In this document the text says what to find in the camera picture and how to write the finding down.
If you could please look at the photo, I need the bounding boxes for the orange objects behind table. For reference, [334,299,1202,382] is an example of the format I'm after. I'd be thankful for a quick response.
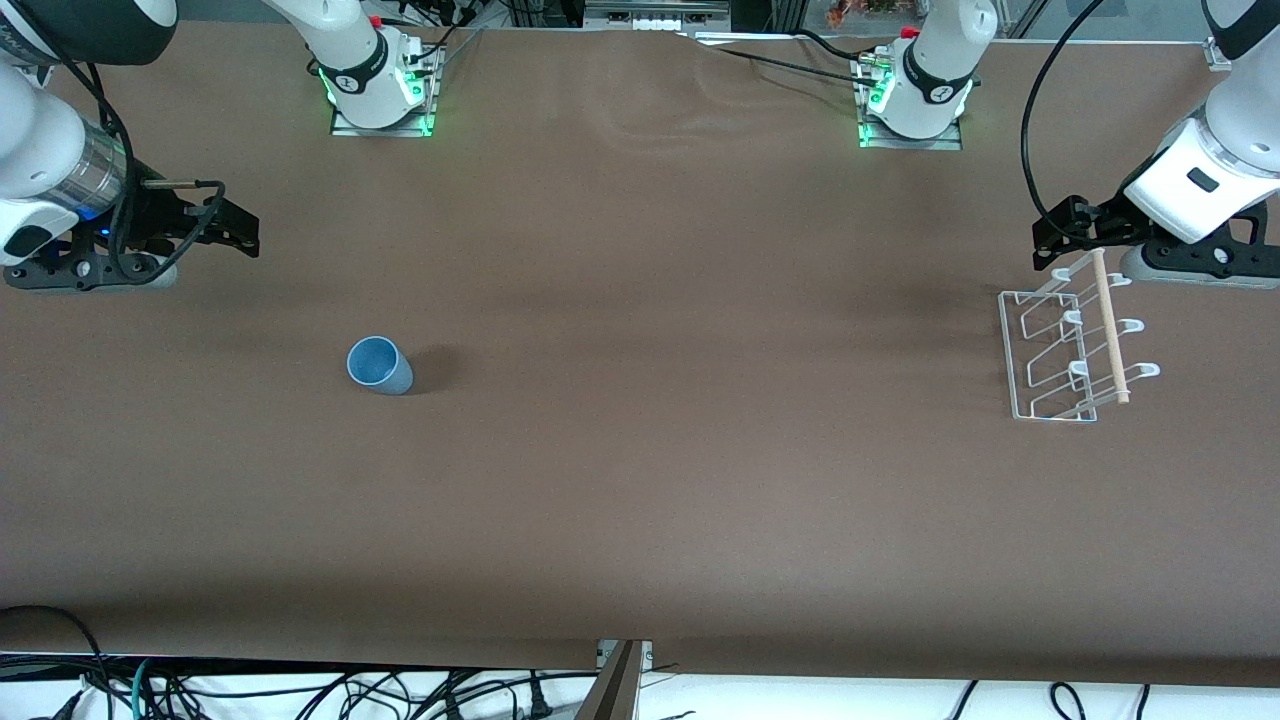
[826,0,903,28]

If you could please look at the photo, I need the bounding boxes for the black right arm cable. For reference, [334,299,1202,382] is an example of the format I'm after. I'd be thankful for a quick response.
[40,20,229,286]

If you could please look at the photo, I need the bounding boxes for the white power strip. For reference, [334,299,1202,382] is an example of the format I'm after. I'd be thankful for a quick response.
[585,0,733,33]

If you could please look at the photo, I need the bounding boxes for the blue plastic cup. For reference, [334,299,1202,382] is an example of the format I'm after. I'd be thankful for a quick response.
[346,336,415,397]

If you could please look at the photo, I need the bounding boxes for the thick black cable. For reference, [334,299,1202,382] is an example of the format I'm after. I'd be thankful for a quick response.
[0,604,113,720]

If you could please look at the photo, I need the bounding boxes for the brown table cover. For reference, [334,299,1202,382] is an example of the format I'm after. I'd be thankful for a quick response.
[0,20,1280,691]

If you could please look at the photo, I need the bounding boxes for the metal table frame bracket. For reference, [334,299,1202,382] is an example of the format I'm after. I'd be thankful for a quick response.
[573,638,655,720]

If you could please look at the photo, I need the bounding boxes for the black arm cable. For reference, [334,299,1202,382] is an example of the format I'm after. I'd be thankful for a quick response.
[1019,0,1106,247]
[40,20,229,286]

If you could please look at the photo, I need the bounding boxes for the tangled black cables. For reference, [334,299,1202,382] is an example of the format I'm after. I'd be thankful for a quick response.
[150,665,601,720]

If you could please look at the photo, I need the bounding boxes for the white wire cup rack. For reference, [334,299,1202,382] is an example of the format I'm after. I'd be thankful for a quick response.
[998,248,1163,424]

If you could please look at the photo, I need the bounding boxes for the green cable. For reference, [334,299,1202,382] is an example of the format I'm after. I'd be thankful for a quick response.
[130,657,163,720]

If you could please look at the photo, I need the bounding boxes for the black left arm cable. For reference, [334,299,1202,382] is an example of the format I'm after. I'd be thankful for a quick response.
[1019,0,1106,247]

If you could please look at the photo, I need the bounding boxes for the black cable on table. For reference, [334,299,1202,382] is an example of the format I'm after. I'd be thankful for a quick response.
[795,28,881,66]
[690,38,881,81]

